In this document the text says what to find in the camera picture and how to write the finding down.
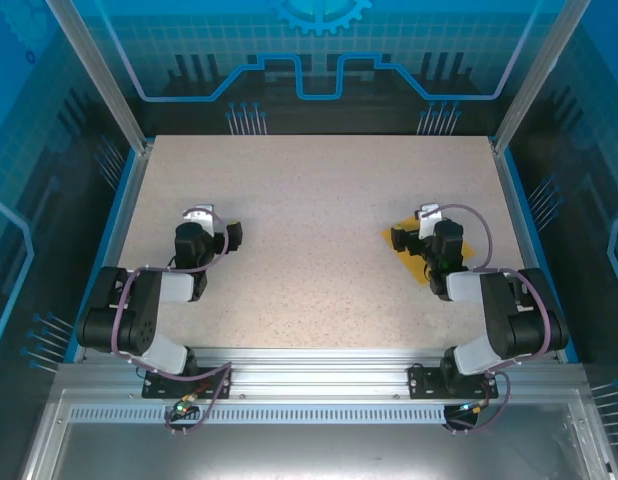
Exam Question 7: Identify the shiny metal sheet panel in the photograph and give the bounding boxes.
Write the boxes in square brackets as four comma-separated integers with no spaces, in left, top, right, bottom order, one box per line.
[18,389,618,480]

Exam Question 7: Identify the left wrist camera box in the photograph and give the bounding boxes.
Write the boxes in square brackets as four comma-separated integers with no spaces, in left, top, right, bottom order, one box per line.
[182,203,216,224]

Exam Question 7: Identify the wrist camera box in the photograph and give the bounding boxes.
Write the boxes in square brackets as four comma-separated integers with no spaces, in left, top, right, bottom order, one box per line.
[182,203,216,224]
[416,203,446,224]

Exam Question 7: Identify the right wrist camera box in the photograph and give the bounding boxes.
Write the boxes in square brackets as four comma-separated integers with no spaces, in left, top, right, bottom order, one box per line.
[416,203,446,224]

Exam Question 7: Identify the aluminium side rail blue edge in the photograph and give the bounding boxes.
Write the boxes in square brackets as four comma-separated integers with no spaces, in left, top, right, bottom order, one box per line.
[63,142,155,364]
[490,142,581,364]

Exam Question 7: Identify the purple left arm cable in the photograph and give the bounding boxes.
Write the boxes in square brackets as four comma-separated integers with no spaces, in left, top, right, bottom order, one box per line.
[111,207,235,437]

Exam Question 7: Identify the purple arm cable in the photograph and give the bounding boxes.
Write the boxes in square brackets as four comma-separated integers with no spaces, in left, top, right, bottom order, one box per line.
[111,207,235,437]
[422,203,555,436]

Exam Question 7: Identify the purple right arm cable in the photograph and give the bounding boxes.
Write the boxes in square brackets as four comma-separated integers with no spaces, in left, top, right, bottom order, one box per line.
[422,203,555,436]

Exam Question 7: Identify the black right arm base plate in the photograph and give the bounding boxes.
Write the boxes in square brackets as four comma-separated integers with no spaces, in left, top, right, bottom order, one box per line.
[407,364,499,400]

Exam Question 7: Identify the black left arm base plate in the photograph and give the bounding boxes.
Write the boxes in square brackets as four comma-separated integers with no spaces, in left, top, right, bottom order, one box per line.
[141,367,234,400]

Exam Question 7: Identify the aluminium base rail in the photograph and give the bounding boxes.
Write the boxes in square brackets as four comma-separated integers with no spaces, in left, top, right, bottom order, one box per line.
[56,347,588,401]

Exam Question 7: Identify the cable connector with green light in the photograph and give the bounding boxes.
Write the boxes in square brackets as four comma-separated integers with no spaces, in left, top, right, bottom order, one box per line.
[171,394,210,419]
[456,399,491,417]

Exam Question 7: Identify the aluminium frame post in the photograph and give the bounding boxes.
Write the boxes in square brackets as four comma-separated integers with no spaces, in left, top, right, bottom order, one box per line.
[46,0,154,154]
[490,0,596,153]

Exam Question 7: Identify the slotted aluminium cable duct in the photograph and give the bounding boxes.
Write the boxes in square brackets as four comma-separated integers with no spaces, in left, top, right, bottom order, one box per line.
[68,405,448,423]

